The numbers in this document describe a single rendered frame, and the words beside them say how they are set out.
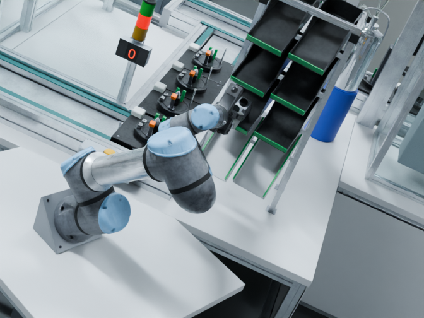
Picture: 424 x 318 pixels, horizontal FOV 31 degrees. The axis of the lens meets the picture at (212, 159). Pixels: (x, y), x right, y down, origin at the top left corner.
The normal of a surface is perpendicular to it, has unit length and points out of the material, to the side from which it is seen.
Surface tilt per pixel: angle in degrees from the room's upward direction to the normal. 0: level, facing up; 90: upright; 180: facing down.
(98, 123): 0
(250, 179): 45
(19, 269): 0
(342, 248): 90
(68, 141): 90
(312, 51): 25
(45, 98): 0
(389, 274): 90
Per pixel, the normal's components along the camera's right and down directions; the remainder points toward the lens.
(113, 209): 0.75, -0.02
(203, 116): -0.28, 0.07
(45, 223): -0.66, 0.22
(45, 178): 0.32, -0.79
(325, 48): 0.11, -0.55
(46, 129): -0.27, 0.46
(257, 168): -0.07, -0.29
